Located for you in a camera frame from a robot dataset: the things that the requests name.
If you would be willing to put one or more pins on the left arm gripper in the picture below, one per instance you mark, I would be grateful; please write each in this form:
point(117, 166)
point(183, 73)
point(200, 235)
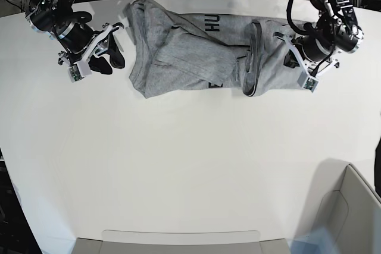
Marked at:
point(312, 54)

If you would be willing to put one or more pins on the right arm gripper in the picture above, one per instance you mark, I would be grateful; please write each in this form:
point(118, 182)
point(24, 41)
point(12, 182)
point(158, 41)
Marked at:
point(83, 43)

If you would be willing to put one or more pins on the grey T-shirt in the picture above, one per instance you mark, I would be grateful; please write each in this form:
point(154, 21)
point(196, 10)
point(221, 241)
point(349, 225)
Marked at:
point(205, 51)

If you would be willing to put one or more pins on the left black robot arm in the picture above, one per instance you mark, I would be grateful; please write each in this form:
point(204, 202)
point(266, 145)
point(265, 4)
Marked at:
point(335, 16)

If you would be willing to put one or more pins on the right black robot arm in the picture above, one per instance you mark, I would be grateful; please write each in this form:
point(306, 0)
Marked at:
point(54, 16)

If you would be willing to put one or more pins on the grey chair at right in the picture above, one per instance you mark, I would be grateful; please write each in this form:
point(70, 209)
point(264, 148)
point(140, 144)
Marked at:
point(352, 214)

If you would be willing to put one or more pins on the grey chair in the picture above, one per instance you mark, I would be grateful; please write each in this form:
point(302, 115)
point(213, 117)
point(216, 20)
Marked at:
point(114, 241)
point(352, 214)

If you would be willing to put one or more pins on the grey chair at bottom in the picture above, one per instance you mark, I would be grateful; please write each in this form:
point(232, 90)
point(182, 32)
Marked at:
point(114, 241)

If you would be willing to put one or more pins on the blue translucent object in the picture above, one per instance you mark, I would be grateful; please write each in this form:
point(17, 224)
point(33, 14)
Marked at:
point(319, 241)

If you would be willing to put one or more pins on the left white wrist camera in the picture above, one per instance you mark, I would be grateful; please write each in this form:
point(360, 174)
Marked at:
point(309, 81)

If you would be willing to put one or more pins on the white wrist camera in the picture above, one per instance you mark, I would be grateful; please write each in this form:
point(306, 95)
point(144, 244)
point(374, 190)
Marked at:
point(309, 81)
point(81, 69)

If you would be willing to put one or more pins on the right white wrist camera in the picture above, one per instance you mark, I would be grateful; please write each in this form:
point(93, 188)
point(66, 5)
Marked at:
point(81, 69)

